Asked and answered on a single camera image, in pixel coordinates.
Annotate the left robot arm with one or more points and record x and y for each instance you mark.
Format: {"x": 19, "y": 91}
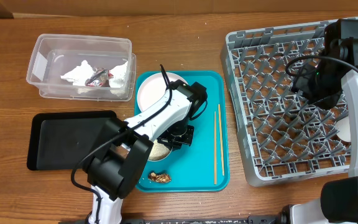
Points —
{"x": 117, "y": 159}

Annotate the right wooden chopstick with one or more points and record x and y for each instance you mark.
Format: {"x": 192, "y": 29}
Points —
{"x": 221, "y": 138}

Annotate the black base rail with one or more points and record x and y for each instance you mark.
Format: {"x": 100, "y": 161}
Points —
{"x": 213, "y": 219}

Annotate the teal plastic tray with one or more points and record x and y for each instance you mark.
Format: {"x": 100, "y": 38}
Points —
{"x": 192, "y": 167}

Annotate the red foil wrapper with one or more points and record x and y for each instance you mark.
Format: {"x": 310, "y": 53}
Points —
{"x": 99, "y": 77}

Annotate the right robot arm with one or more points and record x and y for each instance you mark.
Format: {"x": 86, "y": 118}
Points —
{"x": 338, "y": 202}

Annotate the black tray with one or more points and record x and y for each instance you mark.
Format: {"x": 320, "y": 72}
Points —
{"x": 59, "y": 140}

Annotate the white napkin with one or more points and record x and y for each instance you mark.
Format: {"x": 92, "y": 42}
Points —
{"x": 79, "y": 75}

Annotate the clear plastic bin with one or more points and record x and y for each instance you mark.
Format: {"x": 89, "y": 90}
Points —
{"x": 56, "y": 54}

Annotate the brown food scrap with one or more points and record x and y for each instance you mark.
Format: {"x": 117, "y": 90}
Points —
{"x": 159, "y": 178}

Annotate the large pink plate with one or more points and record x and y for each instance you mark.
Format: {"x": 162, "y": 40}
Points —
{"x": 151, "y": 90}

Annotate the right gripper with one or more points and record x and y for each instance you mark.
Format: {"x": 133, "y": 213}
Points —
{"x": 302, "y": 84}

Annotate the grey dish rack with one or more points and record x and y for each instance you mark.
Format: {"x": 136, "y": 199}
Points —
{"x": 281, "y": 137}

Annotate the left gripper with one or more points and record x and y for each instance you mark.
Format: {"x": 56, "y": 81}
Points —
{"x": 170, "y": 141}

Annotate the small white cup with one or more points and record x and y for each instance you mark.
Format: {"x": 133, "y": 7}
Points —
{"x": 344, "y": 131}

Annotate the grey bowl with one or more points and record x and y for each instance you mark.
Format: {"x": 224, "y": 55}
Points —
{"x": 158, "y": 152}

